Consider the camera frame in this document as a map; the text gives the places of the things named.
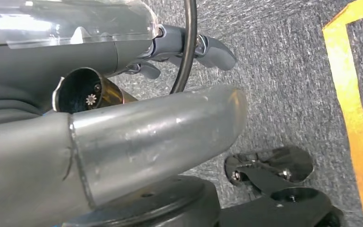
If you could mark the chrome foot plate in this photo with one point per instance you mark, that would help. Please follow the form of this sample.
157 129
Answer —
294 159

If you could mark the yellow floor tape square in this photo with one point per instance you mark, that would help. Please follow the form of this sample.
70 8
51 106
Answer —
353 109

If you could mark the brass hollow cylinder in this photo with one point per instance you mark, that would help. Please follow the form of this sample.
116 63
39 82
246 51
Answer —
106 94

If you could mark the black robot foot bracket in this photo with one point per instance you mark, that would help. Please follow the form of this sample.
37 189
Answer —
278 203

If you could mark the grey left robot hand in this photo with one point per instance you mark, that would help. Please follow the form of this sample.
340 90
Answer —
75 56

